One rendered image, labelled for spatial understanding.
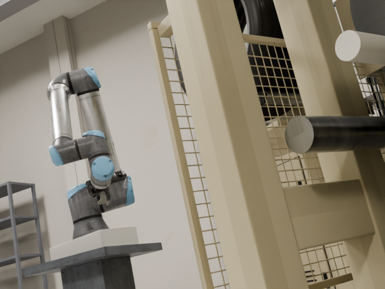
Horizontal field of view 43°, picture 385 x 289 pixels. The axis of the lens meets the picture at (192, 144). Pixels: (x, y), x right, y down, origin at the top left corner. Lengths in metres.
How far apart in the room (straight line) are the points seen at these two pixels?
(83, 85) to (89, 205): 0.60
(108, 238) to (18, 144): 4.09
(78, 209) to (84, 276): 0.33
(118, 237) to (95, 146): 0.61
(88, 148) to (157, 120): 3.18
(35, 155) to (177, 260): 2.25
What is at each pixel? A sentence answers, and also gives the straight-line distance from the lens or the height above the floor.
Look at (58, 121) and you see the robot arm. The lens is 2.25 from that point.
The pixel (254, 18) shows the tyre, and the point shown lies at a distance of 1.63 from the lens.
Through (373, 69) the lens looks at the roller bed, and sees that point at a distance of 1.71.
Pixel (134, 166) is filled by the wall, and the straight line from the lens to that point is 5.26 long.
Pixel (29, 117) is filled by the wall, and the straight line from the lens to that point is 6.33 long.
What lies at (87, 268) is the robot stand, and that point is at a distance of 2.45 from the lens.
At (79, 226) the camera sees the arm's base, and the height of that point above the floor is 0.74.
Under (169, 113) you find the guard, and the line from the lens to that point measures 1.12.
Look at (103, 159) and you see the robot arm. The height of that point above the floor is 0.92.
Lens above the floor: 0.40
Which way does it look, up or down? 15 degrees up
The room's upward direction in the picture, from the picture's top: 12 degrees counter-clockwise
